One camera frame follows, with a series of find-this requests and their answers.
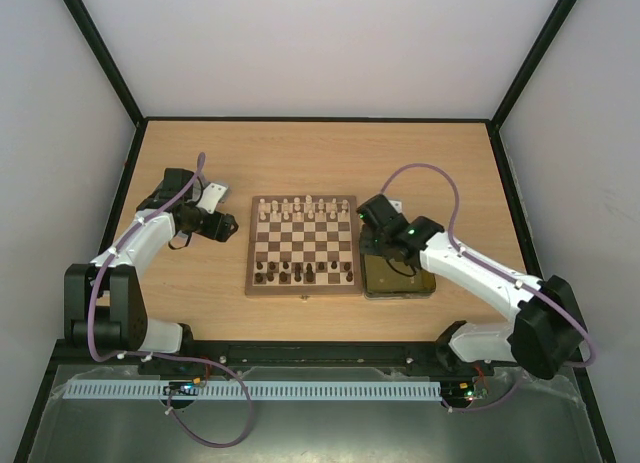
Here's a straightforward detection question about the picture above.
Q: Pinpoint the purple cable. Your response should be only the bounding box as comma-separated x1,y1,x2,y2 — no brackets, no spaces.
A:
380,163,599,414
82,152,254,447

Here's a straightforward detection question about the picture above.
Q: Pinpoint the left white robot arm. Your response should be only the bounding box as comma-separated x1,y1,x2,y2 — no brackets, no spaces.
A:
64,168,238,361

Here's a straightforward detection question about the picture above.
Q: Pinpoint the wooden chess board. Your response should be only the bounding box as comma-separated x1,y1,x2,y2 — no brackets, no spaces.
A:
245,194,362,299

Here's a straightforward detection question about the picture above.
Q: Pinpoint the dark king piece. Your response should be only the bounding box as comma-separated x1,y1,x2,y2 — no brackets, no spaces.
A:
304,263,316,284

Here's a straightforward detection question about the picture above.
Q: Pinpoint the white slotted cable duct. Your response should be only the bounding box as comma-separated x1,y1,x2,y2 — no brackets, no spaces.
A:
63,380,441,402

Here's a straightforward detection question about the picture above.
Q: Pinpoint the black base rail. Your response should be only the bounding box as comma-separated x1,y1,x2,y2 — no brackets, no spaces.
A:
50,340,516,381

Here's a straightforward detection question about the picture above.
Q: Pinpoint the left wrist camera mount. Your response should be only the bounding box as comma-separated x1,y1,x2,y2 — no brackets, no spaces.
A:
196,182,231,214

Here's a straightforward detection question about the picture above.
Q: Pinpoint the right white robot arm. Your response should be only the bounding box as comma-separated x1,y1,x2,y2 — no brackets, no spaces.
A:
357,194,587,380

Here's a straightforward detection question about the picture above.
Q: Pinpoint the dark queen piece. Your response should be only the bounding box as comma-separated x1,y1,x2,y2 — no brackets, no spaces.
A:
294,263,303,283

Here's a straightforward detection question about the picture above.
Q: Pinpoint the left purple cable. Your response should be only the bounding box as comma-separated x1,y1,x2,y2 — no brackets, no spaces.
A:
82,152,254,447

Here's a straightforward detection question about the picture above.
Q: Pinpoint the black enclosure frame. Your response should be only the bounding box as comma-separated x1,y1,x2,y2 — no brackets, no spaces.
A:
14,0,615,462

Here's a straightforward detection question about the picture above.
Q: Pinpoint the gold tin with pieces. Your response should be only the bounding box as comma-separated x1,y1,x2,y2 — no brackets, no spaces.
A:
359,228,436,299

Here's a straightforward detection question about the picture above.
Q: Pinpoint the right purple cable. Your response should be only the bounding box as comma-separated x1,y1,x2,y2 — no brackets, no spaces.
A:
380,163,599,414

